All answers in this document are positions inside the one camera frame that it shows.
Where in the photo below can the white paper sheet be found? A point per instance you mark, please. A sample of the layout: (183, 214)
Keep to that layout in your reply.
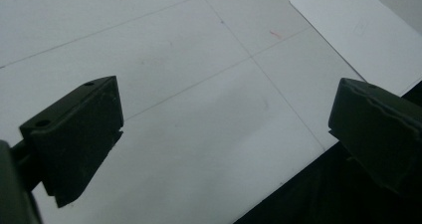
(361, 35)

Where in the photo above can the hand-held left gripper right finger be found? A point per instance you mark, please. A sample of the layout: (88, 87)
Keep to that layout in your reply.
(378, 134)

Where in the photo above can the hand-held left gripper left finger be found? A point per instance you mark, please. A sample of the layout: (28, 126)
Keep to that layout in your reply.
(76, 137)

